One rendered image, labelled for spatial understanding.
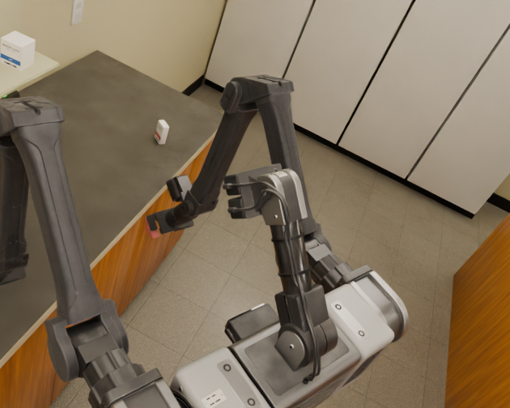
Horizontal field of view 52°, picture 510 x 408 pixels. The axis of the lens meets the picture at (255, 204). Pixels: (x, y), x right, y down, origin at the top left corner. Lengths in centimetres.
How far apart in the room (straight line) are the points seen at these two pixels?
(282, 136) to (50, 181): 49
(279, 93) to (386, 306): 48
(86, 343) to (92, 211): 97
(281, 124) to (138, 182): 92
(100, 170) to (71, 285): 112
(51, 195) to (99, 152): 118
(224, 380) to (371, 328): 30
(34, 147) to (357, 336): 60
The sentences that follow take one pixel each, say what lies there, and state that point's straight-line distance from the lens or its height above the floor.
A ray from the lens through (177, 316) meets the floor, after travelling 272.
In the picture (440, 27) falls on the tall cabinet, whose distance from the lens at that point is 389.
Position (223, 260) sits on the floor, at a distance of 304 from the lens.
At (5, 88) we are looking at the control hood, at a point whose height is 151.
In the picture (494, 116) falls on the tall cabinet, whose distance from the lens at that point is 410.
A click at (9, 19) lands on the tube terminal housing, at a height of 158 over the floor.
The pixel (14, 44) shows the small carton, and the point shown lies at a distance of 127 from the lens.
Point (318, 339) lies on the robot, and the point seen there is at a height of 159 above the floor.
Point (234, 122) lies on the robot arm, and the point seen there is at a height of 157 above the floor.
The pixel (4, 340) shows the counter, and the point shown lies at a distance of 147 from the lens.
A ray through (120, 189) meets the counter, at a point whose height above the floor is 94.
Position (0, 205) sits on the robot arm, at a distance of 105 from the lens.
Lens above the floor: 219
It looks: 39 degrees down
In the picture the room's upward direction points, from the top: 24 degrees clockwise
